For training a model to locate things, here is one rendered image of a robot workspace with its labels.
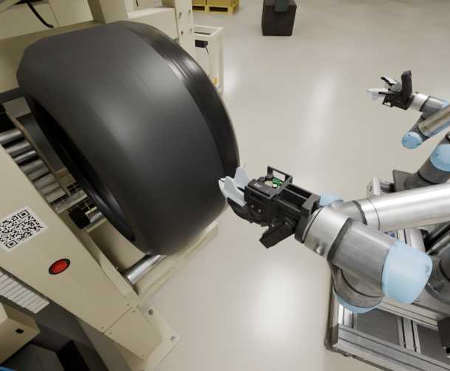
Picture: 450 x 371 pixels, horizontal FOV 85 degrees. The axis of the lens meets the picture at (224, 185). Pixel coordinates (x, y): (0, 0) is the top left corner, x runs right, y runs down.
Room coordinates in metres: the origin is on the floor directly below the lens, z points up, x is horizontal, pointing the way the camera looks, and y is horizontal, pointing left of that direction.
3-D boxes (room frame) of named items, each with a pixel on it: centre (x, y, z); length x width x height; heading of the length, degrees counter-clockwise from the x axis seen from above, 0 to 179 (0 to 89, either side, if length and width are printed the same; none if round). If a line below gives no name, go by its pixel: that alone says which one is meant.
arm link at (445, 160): (0.81, -0.97, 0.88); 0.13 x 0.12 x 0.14; 134
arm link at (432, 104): (1.01, -0.96, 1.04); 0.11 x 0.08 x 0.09; 44
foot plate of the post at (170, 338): (0.29, 0.44, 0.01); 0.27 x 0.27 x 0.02; 48
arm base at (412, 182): (0.81, -0.97, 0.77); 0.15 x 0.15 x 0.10
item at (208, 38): (3.16, 0.35, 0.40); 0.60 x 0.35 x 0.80; 69
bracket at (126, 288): (0.37, 0.40, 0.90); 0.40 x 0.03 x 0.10; 48
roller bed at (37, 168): (0.59, 0.71, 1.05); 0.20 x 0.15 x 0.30; 138
